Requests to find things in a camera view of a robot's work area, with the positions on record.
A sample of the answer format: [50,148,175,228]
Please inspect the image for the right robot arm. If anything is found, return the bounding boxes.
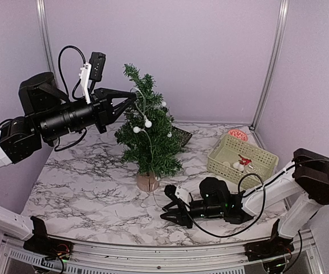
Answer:
[160,148,329,256]

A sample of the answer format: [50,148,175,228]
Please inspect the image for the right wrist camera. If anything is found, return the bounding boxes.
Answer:
[164,184,193,204]

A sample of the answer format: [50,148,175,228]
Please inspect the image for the green perforated plastic basket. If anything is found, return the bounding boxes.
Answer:
[207,134,279,185]

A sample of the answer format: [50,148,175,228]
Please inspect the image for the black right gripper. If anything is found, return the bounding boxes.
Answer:
[160,200,225,229]

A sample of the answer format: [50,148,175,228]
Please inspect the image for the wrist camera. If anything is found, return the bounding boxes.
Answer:
[164,184,193,204]
[79,51,106,104]

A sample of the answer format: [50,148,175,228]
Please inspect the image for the aluminium frame post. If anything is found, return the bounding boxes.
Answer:
[36,0,56,76]
[251,0,290,131]

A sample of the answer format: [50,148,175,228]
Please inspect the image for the red reindeer ornament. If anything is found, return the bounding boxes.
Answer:
[238,154,252,167]

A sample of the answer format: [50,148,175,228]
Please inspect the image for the round wooden tree base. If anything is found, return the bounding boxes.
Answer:
[136,171,159,193]

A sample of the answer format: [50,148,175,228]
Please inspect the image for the black mesh object behind tree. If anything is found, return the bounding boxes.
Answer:
[172,127,193,147]

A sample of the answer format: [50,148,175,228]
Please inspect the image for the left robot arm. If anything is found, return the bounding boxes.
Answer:
[0,72,136,168]

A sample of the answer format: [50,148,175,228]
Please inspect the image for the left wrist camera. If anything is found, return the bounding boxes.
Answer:
[79,51,106,104]

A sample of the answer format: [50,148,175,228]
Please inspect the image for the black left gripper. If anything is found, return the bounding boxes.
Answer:
[38,87,137,141]

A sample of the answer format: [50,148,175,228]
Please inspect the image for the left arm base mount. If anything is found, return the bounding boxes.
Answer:
[23,216,73,257]

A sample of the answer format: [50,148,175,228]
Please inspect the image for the right aluminium frame post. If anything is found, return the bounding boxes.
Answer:
[251,0,290,131]

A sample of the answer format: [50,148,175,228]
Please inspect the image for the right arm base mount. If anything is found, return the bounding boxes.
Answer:
[245,219,294,261]

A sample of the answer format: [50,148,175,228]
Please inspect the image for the left aluminium frame post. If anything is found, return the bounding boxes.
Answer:
[36,0,56,76]

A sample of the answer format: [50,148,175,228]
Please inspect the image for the small green christmas tree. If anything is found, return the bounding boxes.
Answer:
[115,63,183,178]

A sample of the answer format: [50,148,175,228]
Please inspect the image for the red white round ornament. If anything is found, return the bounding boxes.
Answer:
[228,129,248,142]

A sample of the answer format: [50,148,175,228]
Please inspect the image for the silver star ornament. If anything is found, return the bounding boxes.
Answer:
[246,164,264,177]

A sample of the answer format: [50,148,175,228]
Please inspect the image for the front aluminium rail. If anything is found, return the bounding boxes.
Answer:
[0,230,325,273]

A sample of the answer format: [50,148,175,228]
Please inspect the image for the white ball string lights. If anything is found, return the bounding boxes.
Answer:
[130,87,161,206]

